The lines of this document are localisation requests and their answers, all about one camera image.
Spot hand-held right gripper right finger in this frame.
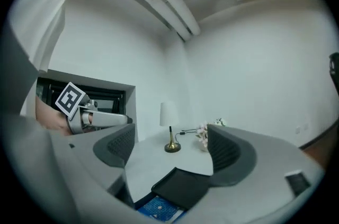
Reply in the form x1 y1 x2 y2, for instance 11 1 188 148
172 124 326 224

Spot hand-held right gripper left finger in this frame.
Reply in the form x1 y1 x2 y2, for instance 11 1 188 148
7 114 136 224

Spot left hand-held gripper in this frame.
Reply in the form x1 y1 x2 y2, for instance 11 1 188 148
55 82 133 136

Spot black storage box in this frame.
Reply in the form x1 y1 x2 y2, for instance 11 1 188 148
150 166 213 212

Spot blue coffee packet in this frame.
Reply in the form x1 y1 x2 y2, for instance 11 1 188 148
137 196 186 222

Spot person's left forearm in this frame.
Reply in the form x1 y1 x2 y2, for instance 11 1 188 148
35 97 71 136

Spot white shade table lamp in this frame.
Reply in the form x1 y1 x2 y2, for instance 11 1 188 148
158 101 182 154

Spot pink white flower bouquet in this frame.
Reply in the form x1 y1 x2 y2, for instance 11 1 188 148
195 118 227 153

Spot white ceiling ducts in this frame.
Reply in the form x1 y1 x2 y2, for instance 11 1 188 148
132 0 202 43

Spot person's white shirt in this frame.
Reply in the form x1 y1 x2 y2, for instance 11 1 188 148
7 0 81 123

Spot white wall outlet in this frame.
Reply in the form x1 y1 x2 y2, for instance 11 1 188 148
295 122 310 135

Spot black lamp cable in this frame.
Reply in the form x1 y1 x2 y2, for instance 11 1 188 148
180 127 200 137

